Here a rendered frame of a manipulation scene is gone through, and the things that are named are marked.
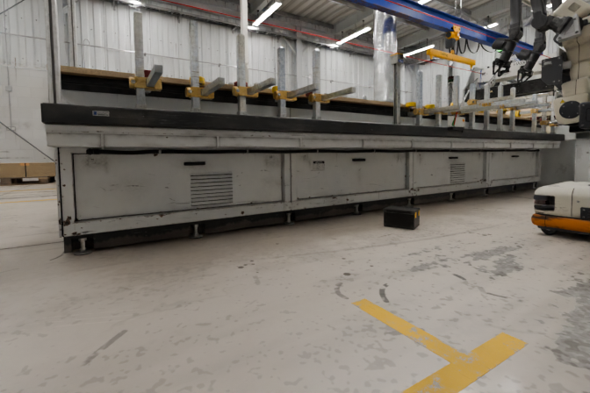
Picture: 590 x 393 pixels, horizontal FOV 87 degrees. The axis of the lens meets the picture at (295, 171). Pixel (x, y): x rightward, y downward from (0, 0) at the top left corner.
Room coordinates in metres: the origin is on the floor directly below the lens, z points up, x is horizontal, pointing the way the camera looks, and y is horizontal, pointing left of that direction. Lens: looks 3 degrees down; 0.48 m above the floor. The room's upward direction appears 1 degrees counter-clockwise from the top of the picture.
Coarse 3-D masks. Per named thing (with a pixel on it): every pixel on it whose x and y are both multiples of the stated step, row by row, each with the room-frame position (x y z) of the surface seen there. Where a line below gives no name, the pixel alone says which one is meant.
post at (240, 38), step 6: (240, 36) 1.70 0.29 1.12; (240, 42) 1.70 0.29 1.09; (240, 48) 1.70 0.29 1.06; (240, 54) 1.70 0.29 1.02; (240, 60) 1.70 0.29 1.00; (240, 66) 1.70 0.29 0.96; (240, 72) 1.70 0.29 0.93; (240, 78) 1.70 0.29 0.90; (240, 84) 1.70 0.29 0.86; (240, 96) 1.70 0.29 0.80; (240, 102) 1.70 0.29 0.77; (240, 108) 1.70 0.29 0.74
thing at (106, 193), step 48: (96, 96) 1.54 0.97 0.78; (96, 192) 1.56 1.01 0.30; (144, 192) 1.68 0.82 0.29; (192, 192) 1.80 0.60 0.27; (240, 192) 1.96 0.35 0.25; (288, 192) 2.10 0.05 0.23; (336, 192) 2.36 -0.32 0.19; (384, 192) 2.58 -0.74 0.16; (432, 192) 2.91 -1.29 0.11; (480, 192) 3.39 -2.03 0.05; (96, 240) 1.55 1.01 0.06; (144, 240) 1.66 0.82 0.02
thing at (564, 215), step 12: (540, 192) 1.78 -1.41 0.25; (552, 192) 1.73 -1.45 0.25; (564, 192) 1.70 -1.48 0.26; (576, 192) 1.66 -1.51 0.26; (588, 192) 1.62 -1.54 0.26; (540, 204) 1.77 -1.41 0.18; (552, 204) 1.76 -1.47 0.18; (564, 204) 1.69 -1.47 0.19; (576, 204) 1.65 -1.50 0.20; (588, 204) 1.61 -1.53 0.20; (540, 216) 1.77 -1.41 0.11; (552, 216) 1.73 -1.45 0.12; (564, 216) 1.69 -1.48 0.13; (576, 216) 1.65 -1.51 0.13; (588, 216) 1.61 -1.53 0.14; (552, 228) 1.75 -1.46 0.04; (564, 228) 1.69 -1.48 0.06; (576, 228) 1.64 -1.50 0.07; (588, 228) 1.60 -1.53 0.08
